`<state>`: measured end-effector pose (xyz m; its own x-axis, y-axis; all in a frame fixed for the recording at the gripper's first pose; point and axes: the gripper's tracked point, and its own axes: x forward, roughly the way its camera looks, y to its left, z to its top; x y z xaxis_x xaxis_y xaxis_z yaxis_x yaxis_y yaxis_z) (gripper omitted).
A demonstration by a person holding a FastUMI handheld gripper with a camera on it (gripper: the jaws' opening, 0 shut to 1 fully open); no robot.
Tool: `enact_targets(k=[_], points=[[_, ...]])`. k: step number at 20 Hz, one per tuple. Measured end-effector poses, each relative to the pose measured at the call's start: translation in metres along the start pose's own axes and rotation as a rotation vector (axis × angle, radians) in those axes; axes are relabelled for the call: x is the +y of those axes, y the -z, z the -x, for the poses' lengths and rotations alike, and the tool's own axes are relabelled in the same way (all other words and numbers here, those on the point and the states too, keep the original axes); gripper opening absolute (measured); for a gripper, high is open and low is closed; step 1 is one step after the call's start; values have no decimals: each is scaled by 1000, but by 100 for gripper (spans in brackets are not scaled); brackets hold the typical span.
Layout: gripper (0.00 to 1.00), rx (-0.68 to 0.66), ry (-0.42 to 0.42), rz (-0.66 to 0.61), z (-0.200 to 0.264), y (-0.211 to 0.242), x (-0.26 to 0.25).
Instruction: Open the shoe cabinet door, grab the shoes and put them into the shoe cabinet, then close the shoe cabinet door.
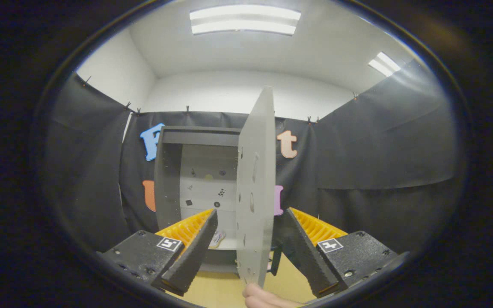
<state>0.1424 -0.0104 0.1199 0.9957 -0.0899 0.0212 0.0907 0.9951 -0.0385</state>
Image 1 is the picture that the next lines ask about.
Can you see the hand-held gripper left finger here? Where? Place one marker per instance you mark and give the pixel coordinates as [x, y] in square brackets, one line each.
[191, 261]

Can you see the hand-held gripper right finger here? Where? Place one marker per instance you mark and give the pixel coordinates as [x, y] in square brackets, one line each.
[306, 256]

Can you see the white shoe with striped side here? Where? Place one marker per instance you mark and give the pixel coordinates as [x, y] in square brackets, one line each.
[217, 238]

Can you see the grey shoe cabinet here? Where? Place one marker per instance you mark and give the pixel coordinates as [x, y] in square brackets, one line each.
[167, 184]

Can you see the grey shoe cabinet door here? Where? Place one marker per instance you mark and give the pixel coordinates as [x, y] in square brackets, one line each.
[255, 179]

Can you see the black backdrop cloth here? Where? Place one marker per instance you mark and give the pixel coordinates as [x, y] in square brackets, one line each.
[84, 179]

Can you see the small ceiling light panel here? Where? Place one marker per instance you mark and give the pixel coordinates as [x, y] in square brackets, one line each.
[383, 64]

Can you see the large ceiling light panel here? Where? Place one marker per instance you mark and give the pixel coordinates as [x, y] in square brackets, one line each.
[245, 19]

